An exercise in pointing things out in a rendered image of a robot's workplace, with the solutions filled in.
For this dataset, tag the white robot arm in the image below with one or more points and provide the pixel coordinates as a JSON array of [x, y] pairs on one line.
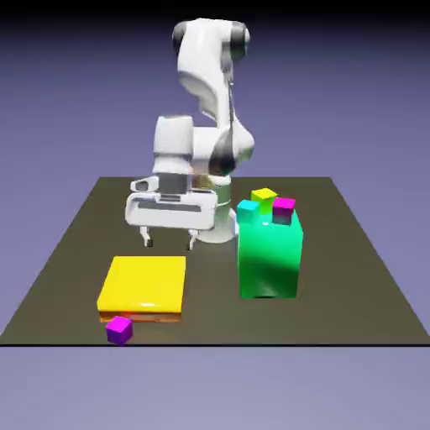
[[201, 60]]

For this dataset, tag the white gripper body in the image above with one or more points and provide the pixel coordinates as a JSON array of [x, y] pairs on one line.
[[174, 215]]

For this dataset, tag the small yellow cube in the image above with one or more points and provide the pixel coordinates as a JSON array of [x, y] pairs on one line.
[[265, 198]]

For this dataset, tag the large green box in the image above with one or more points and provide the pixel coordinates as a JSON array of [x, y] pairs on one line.
[[268, 258]]

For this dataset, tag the large yellow box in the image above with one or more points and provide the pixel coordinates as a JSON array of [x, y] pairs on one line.
[[144, 285]]

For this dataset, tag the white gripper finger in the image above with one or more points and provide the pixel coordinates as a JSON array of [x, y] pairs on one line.
[[145, 237], [192, 239]]

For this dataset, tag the small magenta cube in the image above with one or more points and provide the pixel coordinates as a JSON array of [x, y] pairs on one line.
[[284, 210]]

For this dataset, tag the small purple cube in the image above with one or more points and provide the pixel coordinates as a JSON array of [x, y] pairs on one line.
[[119, 330]]

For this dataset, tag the small cyan cube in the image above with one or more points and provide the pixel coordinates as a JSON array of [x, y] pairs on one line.
[[248, 209]]

